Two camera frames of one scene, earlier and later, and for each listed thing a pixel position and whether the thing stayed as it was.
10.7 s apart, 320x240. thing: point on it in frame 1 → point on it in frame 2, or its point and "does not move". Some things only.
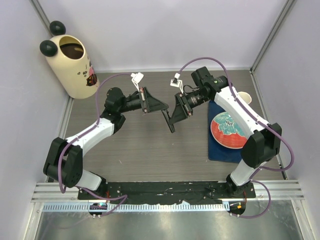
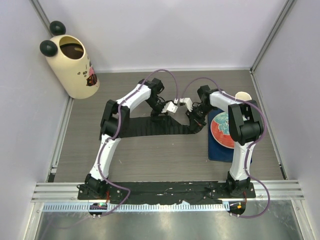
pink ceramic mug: [246, 96] does not move
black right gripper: [183, 108] → [197, 121]
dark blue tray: [216, 152] does not move
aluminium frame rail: [280, 190] does not move
